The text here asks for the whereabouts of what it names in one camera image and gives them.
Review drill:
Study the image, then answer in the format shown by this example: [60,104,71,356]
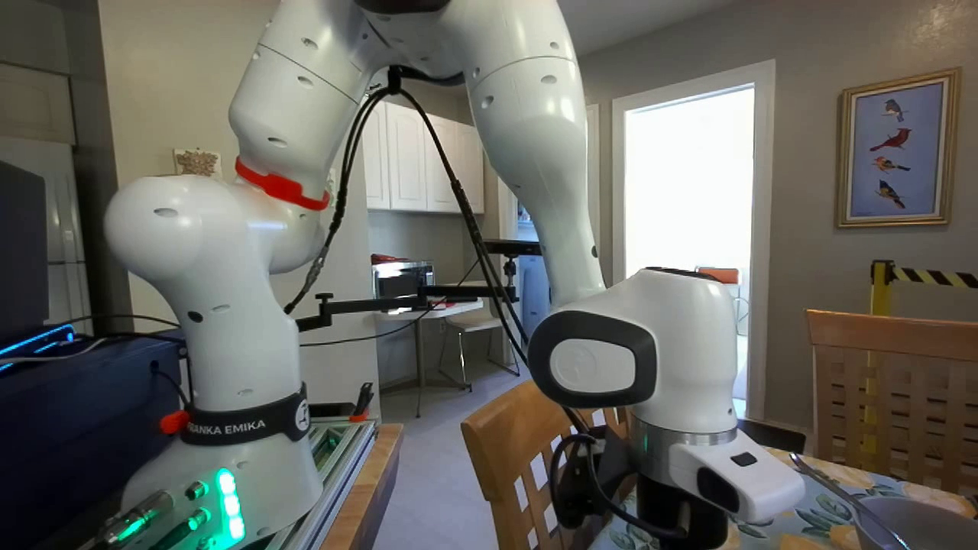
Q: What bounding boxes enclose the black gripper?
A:
[636,471,734,550]

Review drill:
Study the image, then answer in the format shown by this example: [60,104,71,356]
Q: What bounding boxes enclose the orange white folding chair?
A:
[695,262,746,292]

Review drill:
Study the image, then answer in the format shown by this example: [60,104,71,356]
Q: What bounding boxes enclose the white metal leg desk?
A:
[372,298,524,422]

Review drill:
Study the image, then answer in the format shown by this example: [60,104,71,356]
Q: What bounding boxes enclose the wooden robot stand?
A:
[320,422,405,550]

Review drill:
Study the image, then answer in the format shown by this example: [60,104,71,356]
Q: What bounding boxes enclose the black orange bar clamp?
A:
[306,378,380,425]

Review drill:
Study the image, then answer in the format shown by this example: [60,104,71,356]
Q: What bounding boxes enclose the grey countertop appliance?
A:
[368,257,437,304]

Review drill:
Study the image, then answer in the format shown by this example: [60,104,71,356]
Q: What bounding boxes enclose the framed bird picture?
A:
[830,64,966,232]

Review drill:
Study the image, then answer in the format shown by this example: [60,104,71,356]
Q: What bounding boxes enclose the beige woven basket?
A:
[169,143,224,180]

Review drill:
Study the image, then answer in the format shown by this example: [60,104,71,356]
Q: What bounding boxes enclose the dark blue bag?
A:
[0,330,193,550]

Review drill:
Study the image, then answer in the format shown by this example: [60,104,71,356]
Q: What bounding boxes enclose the black monitor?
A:
[0,158,50,350]

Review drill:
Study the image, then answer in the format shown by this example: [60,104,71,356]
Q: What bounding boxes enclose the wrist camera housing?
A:
[670,432,809,530]

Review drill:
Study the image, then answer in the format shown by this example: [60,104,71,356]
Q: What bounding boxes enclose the black exterior camera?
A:
[478,235,544,260]

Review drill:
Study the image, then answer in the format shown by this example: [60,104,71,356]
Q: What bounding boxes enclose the white doorway frame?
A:
[607,54,779,422]

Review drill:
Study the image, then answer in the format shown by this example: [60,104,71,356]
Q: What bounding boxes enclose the aluminium mounting frame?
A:
[269,418,382,550]

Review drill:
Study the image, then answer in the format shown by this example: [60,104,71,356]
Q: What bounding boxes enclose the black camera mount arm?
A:
[293,253,522,336]

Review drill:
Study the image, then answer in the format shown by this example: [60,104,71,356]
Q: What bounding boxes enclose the white wall cabinets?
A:
[356,99,488,217]

